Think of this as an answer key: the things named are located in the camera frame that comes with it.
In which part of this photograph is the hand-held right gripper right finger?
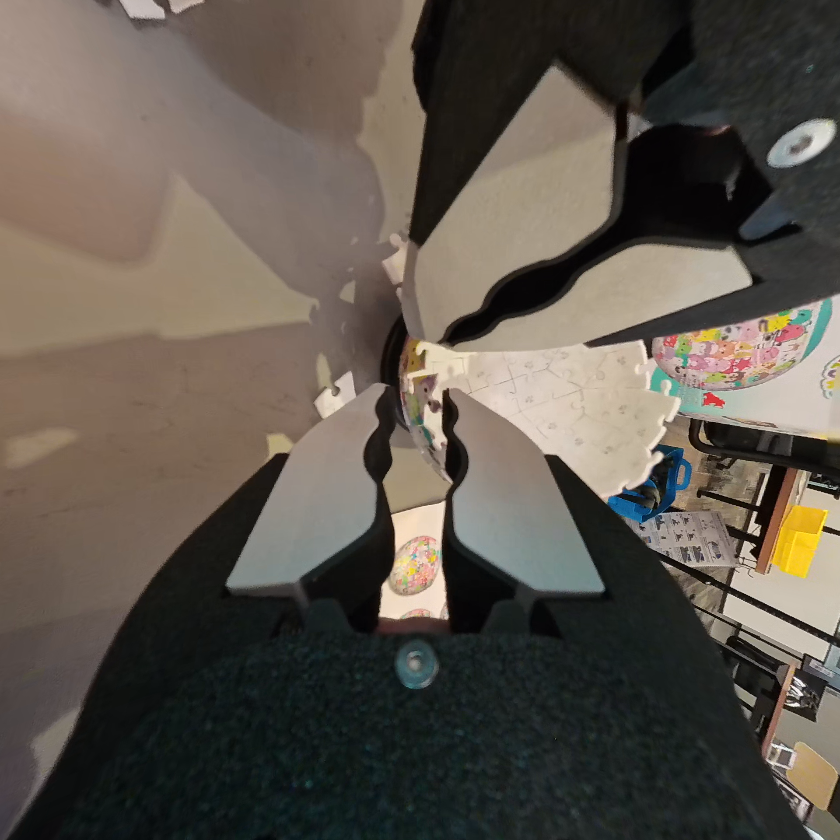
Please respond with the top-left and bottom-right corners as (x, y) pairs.
(441, 388), (606, 636)

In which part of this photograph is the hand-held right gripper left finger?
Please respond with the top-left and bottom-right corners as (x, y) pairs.
(225, 382), (395, 636)

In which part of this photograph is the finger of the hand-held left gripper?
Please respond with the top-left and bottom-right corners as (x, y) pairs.
(446, 239), (753, 349)
(400, 62), (634, 345)

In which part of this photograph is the wooden table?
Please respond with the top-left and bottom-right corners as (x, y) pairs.
(755, 467), (803, 577)

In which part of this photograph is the colourful puzzle box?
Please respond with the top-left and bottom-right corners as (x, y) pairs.
(650, 298), (840, 437)

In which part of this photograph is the printed instruction sheet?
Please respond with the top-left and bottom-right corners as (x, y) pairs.
(379, 502), (451, 621)

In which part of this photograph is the yellow storage bin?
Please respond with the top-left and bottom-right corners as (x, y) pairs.
(771, 504), (830, 578)

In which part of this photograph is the tan chair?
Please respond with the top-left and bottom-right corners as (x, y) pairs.
(784, 740), (840, 813)

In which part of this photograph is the colourful 3D puzzle ball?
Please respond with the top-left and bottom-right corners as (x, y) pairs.
(397, 335), (683, 500)

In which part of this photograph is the blue bag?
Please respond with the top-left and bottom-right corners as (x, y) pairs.
(607, 445), (693, 524)

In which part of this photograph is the black ball stand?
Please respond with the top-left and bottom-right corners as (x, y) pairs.
(379, 314), (411, 427)

